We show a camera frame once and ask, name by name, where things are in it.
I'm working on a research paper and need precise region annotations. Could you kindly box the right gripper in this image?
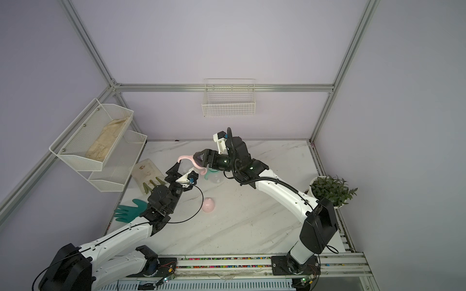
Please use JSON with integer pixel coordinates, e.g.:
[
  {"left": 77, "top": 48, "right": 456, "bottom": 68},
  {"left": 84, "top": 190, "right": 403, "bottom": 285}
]
[{"left": 197, "top": 149, "right": 242, "bottom": 172}]

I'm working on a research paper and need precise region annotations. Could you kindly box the pink handle ring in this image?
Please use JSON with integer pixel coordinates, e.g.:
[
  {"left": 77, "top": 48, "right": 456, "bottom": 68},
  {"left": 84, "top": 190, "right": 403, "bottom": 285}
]
[{"left": 177, "top": 155, "right": 208, "bottom": 176}]

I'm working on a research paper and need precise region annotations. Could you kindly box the clear baby bottle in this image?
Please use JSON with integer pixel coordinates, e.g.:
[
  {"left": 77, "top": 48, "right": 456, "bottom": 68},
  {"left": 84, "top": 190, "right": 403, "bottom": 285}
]
[
  {"left": 207, "top": 172, "right": 224, "bottom": 184},
  {"left": 178, "top": 159, "right": 199, "bottom": 176}
]

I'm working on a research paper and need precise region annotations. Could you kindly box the pink bottle cap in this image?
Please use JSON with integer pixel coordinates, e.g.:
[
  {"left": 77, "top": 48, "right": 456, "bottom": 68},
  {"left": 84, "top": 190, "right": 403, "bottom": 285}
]
[{"left": 201, "top": 198, "right": 216, "bottom": 213}]

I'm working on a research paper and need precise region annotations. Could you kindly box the clear baby bottle front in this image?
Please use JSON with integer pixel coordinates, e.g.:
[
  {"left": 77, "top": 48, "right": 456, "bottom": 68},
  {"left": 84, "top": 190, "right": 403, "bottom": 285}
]
[{"left": 207, "top": 172, "right": 224, "bottom": 184}]

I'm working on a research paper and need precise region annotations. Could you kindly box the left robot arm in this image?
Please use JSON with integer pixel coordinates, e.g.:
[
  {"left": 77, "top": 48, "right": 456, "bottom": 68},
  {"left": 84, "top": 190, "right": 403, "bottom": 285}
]
[{"left": 32, "top": 163, "right": 199, "bottom": 291}]

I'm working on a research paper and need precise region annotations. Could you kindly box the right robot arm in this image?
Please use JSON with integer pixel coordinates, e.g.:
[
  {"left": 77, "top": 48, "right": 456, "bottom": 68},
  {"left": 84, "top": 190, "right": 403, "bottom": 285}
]
[{"left": 192, "top": 128, "right": 338, "bottom": 268}]

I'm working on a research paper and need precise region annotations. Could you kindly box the beige glove on table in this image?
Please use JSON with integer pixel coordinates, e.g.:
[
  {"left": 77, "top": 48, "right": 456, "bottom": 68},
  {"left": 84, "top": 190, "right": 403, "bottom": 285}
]
[{"left": 131, "top": 159, "right": 166, "bottom": 195}]

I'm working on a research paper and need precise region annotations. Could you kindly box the white mesh lower shelf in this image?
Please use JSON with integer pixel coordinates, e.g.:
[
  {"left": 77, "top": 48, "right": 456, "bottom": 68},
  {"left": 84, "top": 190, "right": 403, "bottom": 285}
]
[{"left": 86, "top": 130, "right": 147, "bottom": 192}]

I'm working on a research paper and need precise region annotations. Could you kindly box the white mesh shelf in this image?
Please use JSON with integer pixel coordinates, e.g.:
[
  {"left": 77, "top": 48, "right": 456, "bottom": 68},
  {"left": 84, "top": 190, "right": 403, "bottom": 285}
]
[
  {"left": 86, "top": 130, "right": 147, "bottom": 192},
  {"left": 49, "top": 99, "right": 133, "bottom": 172}
]

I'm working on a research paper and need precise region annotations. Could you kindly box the green rubber glove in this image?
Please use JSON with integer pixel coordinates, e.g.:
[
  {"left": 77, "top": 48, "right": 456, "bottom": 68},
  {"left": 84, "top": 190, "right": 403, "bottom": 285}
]
[{"left": 114, "top": 199, "right": 148, "bottom": 223}]

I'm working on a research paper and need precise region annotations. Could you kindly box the beige cloth glove in shelf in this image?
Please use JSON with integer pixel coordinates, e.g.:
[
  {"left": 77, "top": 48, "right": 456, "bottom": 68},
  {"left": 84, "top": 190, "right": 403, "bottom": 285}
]
[{"left": 85, "top": 118, "right": 128, "bottom": 162}]

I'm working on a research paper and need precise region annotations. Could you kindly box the white mesh upper shelf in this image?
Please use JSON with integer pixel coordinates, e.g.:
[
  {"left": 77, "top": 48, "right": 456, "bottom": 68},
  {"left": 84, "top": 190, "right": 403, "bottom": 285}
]
[{"left": 49, "top": 99, "right": 133, "bottom": 172}]

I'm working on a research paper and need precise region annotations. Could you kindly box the potted green plant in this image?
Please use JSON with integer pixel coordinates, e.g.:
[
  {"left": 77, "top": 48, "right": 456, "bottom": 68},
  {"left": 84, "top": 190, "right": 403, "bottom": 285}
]
[{"left": 308, "top": 176, "right": 358, "bottom": 209}]

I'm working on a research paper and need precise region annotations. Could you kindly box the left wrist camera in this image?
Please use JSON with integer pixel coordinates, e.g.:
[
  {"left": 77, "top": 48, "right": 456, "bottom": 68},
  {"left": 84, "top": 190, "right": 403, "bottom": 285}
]
[{"left": 176, "top": 170, "right": 199, "bottom": 189}]

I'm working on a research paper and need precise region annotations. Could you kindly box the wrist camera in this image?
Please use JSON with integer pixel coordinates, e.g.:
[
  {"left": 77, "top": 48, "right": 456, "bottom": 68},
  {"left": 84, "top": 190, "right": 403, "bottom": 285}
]
[
  {"left": 213, "top": 131, "right": 228, "bottom": 155},
  {"left": 176, "top": 170, "right": 199, "bottom": 189}
]

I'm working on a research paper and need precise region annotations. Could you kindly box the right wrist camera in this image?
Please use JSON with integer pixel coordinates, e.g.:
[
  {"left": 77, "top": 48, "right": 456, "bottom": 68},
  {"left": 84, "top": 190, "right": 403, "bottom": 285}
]
[{"left": 213, "top": 131, "right": 228, "bottom": 155}]

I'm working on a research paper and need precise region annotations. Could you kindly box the white wire wall basket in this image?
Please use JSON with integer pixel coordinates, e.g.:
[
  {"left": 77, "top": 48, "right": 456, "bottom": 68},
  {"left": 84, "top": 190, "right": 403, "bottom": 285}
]
[{"left": 201, "top": 78, "right": 256, "bottom": 118}]

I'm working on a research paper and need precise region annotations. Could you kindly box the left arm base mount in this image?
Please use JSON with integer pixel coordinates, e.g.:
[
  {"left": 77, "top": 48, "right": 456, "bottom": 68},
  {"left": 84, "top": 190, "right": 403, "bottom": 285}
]
[{"left": 127, "top": 257, "right": 178, "bottom": 278}]

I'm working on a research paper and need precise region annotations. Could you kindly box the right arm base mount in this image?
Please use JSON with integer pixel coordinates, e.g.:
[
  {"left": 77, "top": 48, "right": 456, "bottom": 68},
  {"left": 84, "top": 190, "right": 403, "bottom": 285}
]
[{"left": 271, "top": 254, "right": 321, "bottom": 275}]

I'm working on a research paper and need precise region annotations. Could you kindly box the aluminium front rail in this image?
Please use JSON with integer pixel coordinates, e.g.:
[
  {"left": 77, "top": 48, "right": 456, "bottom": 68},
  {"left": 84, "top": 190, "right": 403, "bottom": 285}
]
[{"left": 70, "top": 252, "right": 372, "bottom": 283}]

